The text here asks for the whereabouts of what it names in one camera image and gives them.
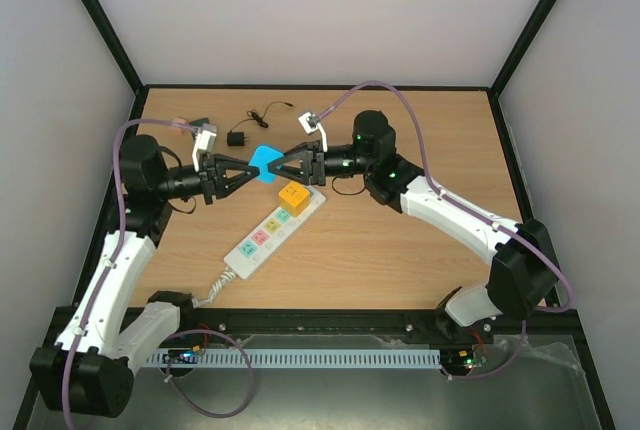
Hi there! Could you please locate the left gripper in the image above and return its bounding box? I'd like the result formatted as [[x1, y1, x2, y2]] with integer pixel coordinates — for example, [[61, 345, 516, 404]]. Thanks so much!
[[155, 153, 258, 205]]

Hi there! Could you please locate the yellow cube plug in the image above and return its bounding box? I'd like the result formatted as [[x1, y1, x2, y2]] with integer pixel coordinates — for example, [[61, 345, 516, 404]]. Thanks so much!
[[278, 182, 311, 217]]

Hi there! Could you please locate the black adapter plug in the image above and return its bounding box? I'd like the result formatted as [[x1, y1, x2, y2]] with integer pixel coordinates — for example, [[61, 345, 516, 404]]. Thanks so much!
[[226, 131, 248, 147]]

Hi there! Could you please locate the blue cube plug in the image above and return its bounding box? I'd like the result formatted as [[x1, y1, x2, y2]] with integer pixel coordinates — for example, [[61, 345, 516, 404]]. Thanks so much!
[[249, 145, 283, 184]]

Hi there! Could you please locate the green dragon cube plug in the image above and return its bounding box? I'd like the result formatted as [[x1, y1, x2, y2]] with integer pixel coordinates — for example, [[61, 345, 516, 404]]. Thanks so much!
[[190, 117, 210, 127]]

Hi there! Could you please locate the pink cube plug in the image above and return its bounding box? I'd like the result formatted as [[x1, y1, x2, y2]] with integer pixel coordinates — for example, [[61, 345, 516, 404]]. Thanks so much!
[[171, 118, 190, 134]]

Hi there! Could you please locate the white power strip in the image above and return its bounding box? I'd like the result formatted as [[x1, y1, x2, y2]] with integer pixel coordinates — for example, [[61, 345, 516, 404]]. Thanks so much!
[[223, 187, 326, 280]]

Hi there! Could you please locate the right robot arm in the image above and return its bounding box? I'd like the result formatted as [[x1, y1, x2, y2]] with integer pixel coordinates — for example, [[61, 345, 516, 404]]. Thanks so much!
[[268, 110, 559, 342]]

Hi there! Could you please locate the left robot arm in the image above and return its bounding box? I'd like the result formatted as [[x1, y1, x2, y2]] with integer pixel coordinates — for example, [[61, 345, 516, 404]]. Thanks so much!
[[30, 135, 259, 421]]

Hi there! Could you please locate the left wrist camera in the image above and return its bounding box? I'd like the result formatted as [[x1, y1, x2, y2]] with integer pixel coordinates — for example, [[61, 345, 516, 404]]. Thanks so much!
[[192, 123, 218, 172]]

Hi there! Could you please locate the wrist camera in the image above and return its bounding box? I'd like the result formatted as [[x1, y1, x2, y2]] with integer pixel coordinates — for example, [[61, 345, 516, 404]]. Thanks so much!
[[192, 123, 218, 172], [298, 111, 328, 152]]

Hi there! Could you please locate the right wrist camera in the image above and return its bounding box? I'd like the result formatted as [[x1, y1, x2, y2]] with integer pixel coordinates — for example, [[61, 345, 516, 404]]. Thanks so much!
[[298, 111, 328, 152]]

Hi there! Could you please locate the thin black adapter cable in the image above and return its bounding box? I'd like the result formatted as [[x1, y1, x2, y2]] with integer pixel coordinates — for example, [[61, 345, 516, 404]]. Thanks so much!
[[227, 99, 296, 137]]

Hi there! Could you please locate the white coiled power cord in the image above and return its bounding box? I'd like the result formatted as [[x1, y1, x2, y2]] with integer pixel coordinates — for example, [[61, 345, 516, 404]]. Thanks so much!
[[192, 267, 237, 307]]

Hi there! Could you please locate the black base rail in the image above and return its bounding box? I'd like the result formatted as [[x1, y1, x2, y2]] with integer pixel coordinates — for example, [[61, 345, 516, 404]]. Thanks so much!
[[134, 307, 496, 351]]

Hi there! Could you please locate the light blue slotted cable duct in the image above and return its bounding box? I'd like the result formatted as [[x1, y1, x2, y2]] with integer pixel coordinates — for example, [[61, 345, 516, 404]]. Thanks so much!
[[173, 348, 441, 370]]

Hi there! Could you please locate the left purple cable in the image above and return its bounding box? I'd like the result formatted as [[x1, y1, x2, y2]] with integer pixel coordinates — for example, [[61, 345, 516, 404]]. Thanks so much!
[[62, 118, 255, 430]]

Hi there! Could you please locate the purple cable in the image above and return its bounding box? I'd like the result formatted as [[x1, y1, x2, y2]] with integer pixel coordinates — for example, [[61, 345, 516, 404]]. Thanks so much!
[[317, 80, 576, 382], [62, 118, 255, 430]]

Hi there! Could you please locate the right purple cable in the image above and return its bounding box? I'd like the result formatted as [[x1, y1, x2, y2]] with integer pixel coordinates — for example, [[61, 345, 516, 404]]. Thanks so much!
[[317, 80, 576, 382]]

